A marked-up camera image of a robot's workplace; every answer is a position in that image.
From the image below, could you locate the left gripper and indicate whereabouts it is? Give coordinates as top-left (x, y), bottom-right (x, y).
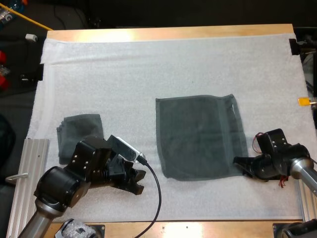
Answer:
top-left (64, 136), bottom-right (147, 197)

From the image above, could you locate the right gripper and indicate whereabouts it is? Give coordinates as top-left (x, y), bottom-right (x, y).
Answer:
top-left (233, 128), bottom-right (295, 182)

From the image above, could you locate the grey-green towel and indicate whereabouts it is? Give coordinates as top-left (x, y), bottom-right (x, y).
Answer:
top-left (155, 93), bottom-right (249, 181)

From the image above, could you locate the stack of grey-green towels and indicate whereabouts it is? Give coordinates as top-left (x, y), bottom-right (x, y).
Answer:
top-left (56, 113), bottom-right (105, 165)

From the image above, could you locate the dark clamp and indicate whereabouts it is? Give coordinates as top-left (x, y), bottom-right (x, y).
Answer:
top-left (289, 38), bottom-right (302, 56)

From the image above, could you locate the black cable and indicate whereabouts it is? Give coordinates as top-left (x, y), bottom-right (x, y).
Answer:
top-left (137, 156), bottom-right (163, 238)

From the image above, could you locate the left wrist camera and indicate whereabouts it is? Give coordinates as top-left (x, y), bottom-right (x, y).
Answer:
top-left (106, 135), bottom-right (147, 164)

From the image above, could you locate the ribbed aluminium rail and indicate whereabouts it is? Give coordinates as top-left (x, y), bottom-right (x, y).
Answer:
top-left (5, 138), bottom-right (51, 238)
top-left (296, 178), bottom-right (313, 222)

